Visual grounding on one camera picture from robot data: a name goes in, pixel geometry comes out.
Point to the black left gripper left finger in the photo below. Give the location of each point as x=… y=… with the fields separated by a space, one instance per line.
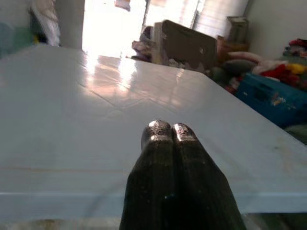
x=151 y=167

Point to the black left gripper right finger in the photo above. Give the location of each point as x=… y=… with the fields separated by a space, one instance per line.
x=196 y=187

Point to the large white plastic table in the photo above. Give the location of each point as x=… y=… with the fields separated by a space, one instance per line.
x=72 y=107

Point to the blue plastic crate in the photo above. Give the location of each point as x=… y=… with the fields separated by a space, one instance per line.
x=271 y=95

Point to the grey pillow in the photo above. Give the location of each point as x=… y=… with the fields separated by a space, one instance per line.
x=237 y=67

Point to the brown cardboard box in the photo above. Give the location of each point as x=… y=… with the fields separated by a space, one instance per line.
x=187 y=43

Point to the pink pillow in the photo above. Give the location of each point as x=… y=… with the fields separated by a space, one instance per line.
x=244 y=56

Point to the red cloth pile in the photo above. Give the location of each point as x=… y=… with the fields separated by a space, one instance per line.
x=280 y=73

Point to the small wooden shelf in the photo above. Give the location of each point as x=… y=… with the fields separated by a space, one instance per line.
x=237 y=28

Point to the white hanging cloth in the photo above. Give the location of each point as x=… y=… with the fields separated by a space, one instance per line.
x=48 y=21

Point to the light green cabinet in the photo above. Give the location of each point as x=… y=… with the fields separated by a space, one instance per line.
x=14 y=40

